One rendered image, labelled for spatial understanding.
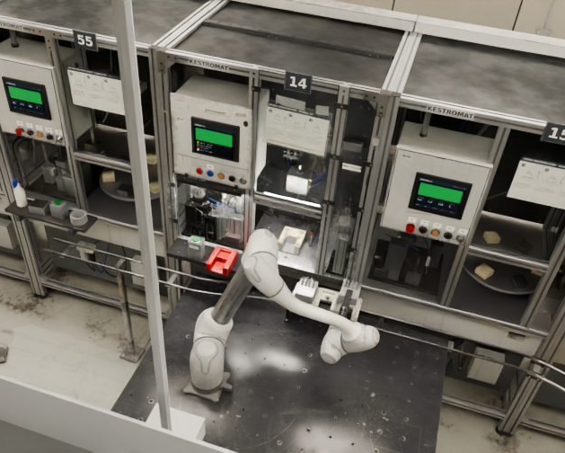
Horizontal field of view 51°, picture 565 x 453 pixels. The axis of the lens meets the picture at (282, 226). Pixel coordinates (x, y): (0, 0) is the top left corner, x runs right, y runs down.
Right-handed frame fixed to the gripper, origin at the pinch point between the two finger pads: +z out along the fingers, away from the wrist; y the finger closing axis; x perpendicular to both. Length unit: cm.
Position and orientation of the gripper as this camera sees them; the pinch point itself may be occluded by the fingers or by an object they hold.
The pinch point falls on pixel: (348, 297)
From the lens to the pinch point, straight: 307.6
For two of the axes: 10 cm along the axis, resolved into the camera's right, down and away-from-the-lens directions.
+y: 0.6, -7.6, -6.4
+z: 3.0, -6.0, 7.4
